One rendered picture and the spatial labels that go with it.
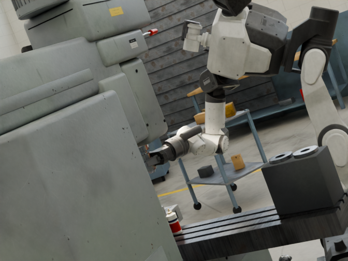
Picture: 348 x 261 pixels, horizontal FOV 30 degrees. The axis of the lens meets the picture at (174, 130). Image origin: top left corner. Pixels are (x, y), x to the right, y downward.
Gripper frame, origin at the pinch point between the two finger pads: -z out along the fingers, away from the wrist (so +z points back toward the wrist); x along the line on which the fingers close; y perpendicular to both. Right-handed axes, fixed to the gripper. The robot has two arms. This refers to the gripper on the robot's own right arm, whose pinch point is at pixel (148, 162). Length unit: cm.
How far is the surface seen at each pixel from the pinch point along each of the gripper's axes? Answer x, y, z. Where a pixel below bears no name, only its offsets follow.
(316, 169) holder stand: 61, 18, 23
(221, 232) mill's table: 22.5, 32.2, 4.0
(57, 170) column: 54, -20, -62
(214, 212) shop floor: -277, 126, 223
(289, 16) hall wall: -453, -10, 616
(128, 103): 18.0, -25.5, -10.1
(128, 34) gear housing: 10.4, -48.5, 6.2
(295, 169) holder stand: 54, 16, 20
